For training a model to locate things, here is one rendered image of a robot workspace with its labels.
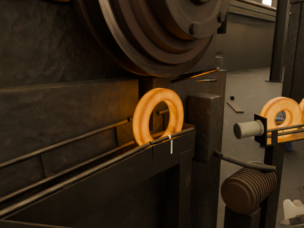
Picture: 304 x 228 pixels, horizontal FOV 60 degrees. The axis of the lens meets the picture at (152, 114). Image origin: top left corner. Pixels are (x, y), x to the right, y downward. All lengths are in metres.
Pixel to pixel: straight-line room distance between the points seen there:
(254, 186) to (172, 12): 0.63
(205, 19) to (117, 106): 0.32
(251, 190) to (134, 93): 0.49
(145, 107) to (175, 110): 0.13
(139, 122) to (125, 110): 0.07
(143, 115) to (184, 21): 0.25
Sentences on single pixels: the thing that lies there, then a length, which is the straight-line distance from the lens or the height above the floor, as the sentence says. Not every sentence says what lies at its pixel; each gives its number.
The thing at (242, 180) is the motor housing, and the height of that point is 0.53.
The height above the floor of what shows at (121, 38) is 0.97.
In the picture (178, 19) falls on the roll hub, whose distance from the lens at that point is 0.60.
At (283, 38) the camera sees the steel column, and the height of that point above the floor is 1.36.
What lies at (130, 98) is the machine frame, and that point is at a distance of 0.75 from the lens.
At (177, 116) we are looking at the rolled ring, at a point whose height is 0.75.
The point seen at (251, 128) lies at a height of 0.68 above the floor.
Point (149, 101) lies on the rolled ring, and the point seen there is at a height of 0.82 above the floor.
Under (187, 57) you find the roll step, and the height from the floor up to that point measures 0.93.
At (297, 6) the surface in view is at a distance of 4.89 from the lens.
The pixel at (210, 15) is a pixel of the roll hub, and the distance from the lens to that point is 0.72.
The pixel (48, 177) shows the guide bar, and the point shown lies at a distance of 0.63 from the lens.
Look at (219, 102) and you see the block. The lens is 0.93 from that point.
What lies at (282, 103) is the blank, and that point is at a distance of 1.06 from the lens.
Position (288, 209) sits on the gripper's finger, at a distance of 0.75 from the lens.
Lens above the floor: 0.95
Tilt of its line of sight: 13 degrees down
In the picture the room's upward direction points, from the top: straight up
